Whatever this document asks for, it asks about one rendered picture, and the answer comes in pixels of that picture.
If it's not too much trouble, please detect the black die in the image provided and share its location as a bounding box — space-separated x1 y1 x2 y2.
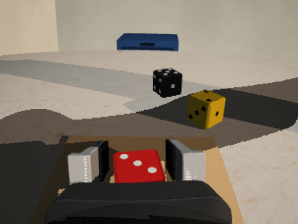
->
153 68 182 98

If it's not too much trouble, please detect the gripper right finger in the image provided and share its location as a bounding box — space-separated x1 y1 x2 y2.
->
165 139 206 182

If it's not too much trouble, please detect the yellow die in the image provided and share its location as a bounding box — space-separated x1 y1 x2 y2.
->
187 89 226 129

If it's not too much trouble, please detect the tan square mat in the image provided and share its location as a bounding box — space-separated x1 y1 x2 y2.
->
29 135 244 224

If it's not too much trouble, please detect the red die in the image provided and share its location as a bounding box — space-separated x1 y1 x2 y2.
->
113 149 166 183

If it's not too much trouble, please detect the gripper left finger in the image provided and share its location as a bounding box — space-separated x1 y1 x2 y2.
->
67 141 109 185

